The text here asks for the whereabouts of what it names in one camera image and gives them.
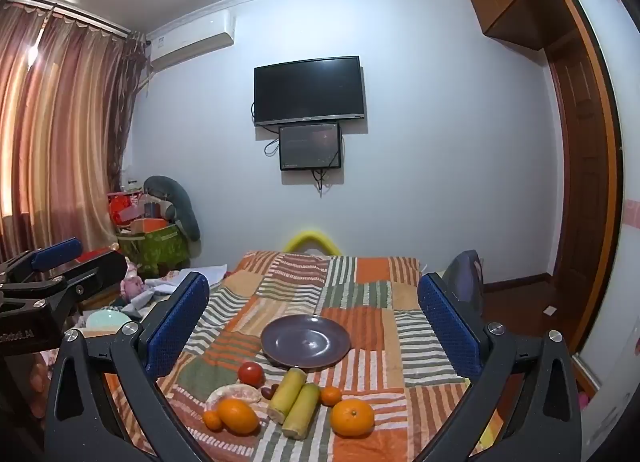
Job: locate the bread loaf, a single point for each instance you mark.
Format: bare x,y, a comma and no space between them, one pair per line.
231,392

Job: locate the red grape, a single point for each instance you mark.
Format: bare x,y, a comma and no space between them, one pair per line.
267,392

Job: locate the striped patchwork blanket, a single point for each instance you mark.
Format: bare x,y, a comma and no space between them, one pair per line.
365,292

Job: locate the brown striped curtain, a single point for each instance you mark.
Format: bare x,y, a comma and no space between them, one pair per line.
55,131

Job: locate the red tomato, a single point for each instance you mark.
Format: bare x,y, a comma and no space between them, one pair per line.
251,373

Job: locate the light blue cloth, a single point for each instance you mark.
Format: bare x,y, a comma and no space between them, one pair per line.
170,282

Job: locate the purple plate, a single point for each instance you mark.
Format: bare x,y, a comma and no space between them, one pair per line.
305,342

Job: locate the small tangerine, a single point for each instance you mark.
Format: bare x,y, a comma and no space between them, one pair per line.
330,395
212,420

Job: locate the orange box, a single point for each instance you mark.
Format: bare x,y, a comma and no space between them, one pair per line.
149,225

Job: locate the green storage bag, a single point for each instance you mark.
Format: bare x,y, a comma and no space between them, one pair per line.
157,247

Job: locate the grey plush pillow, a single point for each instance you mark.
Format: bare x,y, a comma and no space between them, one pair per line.
180,202

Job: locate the red box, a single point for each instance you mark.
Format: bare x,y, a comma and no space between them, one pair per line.
122,209

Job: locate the small black wall monitor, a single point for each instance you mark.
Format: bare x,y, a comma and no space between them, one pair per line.
310,146

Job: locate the light green bowl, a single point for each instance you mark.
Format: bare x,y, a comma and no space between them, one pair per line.
106,318

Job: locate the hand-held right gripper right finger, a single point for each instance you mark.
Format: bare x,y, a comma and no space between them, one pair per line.
446,327

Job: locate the white air conditioner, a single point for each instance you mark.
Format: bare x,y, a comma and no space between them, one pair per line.
192,39

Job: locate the black wall television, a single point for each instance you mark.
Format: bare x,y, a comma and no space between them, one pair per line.
308,89

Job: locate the yellow corn cob piece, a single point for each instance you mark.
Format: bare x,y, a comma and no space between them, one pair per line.
301,411
286,394

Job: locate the round orange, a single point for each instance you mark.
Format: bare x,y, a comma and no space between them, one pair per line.
352,417

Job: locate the pink doll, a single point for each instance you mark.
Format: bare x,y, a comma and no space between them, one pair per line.
132,284

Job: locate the oval orange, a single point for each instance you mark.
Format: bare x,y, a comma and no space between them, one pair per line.
238,416

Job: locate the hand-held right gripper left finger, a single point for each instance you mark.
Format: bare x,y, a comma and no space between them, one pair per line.
179,324

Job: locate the brown wooden door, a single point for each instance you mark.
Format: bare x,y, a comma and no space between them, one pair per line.
580,181

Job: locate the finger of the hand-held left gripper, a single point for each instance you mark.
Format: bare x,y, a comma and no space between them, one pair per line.
56,252
95,269

